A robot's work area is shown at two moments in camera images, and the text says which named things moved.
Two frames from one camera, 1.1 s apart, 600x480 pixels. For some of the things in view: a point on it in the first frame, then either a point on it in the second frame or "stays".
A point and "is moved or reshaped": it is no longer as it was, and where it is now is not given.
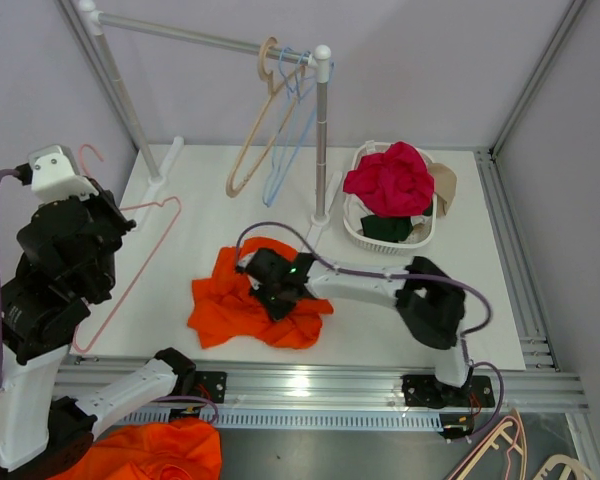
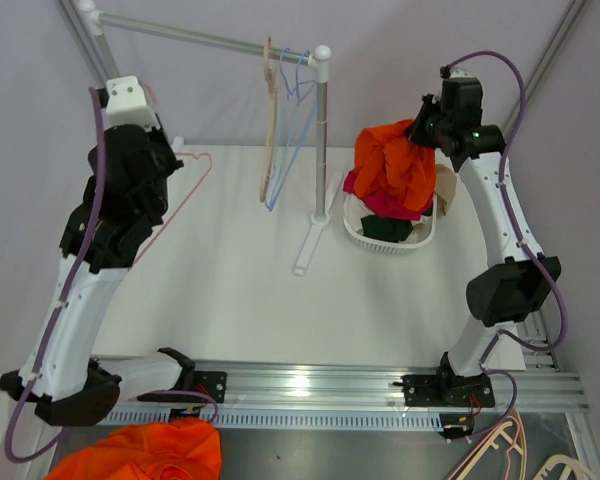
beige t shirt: x=445 y=185 stays
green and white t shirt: x=390 y=229 stays
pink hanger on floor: x=507 y=454 stays
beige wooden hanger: x=272 y=84 is moved or reshaped
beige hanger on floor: x=560 y=459 stays
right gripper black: x=278 y=311 to x=415 y=133
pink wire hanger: x=149 y=264 to x=207 y=154
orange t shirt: x=223 y=306 to x=389 y=160
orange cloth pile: x=179 y=449 stays
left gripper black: x=106 y=200 to x=158 y=138
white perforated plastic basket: x=423 y=230 stays
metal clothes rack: x=319 y=61 stays
